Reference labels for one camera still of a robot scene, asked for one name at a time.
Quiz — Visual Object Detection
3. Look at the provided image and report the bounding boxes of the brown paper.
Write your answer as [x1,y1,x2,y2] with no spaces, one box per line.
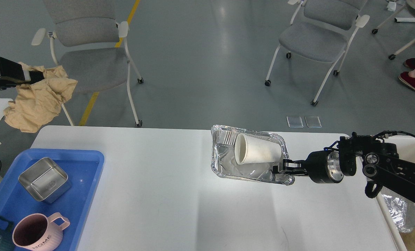
[3,62,78,133]

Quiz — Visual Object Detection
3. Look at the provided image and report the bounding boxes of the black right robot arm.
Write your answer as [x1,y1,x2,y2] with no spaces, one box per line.
[273,130,415,203]

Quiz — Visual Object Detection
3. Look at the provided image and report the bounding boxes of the stainless steel rectangular box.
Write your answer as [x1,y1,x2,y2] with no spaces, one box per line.
[18,157,71,204]

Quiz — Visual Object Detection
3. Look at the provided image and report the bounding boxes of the grey chair right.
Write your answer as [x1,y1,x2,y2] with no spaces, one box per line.
[264,0,370,106]

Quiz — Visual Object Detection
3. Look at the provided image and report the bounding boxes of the grey chair left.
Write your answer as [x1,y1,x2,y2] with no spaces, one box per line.
[31,0,144,127]

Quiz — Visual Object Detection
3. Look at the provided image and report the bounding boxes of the grey chair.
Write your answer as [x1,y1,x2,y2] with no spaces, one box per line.
[31,0,144,127]
[264,0,370,106]

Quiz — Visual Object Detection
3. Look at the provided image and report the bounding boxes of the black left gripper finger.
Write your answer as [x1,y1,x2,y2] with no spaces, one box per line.
[0,57,45,90]

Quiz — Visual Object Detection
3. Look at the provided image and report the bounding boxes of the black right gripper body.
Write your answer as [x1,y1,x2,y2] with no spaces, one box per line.
[300,150,344,184]

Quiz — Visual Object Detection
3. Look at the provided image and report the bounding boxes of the left floor socket plate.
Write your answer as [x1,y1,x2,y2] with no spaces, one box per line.
[287,116,304,128]

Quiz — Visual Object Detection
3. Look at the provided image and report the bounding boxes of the pink HOME mug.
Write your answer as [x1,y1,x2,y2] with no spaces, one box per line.
[12,212,70,251]

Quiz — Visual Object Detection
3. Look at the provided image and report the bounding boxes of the white paper cup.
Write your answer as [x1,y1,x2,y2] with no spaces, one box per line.
[234,134,281,164]

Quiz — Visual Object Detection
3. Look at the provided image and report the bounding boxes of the right floor socket plate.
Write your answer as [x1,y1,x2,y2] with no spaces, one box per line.
[304,116,322,128]

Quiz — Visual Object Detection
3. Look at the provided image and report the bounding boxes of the floor socket plate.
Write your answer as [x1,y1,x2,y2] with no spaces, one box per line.
[304,116,322,128]
[287,116,304,128]

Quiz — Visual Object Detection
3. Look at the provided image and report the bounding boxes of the aluminium foil tray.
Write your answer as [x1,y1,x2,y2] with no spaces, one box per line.
[211,124,295,185]

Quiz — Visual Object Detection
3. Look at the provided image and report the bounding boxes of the foil tray in bin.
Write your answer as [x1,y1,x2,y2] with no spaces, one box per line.
[380,187,415,233]

